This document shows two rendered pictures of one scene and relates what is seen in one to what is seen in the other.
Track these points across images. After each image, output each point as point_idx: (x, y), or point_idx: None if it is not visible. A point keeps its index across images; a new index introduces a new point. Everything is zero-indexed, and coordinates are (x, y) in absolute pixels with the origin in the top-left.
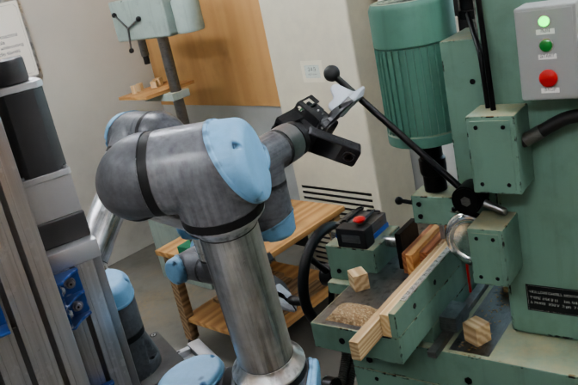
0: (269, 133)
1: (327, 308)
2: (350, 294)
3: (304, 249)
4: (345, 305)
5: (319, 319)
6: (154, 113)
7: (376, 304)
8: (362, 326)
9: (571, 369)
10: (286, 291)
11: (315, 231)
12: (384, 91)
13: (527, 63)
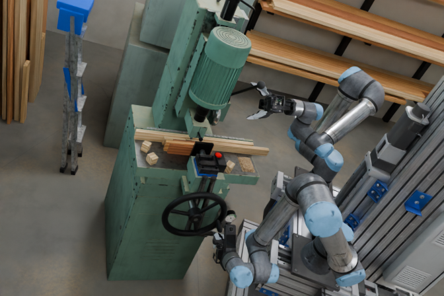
0: (306, 102)
1: (248, 175)
2: (234, 170)
3: (221, 199)
4: (247, 164)
5: (256, 174)
6: (320, 177)
7: (235, 159)
8: (260, 149)
9: (206, 123)
10: (215, 236)
11: (211, 194)
12: (233, 84)
13: None
